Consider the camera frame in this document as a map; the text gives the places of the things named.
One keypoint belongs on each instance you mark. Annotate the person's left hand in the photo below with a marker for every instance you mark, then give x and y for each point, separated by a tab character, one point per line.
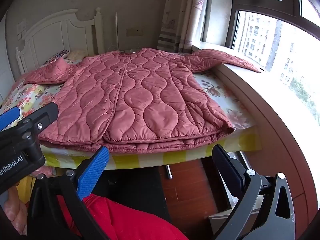
15	208

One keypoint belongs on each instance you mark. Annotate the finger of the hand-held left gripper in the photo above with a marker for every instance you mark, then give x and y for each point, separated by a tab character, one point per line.
10	117
43	115

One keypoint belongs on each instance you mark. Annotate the pink quilted jacket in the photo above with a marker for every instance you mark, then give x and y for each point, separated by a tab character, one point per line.
137	92

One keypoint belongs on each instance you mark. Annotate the white wooden headboard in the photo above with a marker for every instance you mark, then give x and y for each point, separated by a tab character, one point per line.
50	37

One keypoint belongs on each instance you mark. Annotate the white wardrobe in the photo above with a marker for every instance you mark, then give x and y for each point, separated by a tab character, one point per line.
6	62

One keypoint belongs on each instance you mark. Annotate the person's red clothing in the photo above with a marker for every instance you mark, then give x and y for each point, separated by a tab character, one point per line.
120	220

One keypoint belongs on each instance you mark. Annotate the beige wall socket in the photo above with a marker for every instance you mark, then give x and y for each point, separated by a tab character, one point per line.
133	32

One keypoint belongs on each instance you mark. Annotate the floral bed sheet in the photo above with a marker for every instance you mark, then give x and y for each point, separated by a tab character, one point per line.
220	92

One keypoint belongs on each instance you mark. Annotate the dark window frame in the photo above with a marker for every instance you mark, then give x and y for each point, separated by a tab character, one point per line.
235	25

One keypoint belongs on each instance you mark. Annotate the white desk lamp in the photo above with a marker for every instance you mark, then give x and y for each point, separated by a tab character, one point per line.
116	30

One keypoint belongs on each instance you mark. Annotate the yellow striped mattress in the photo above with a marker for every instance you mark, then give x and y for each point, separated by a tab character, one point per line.
175	156

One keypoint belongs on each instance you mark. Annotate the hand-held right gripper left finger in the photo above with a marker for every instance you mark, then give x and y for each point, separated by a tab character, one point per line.
96	172

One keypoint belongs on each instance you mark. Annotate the metal bed leg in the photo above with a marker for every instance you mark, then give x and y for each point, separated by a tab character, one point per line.
169	171

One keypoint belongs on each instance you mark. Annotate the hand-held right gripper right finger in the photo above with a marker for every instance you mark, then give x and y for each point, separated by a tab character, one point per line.
226	163

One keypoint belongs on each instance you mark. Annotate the patterned round pillow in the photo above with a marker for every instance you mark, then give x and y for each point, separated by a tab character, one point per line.
60	55

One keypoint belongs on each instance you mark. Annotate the white window sill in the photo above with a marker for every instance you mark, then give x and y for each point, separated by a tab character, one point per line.
250	85

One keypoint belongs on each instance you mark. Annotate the printed striped curtain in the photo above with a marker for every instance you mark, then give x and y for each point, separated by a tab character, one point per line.
182	17

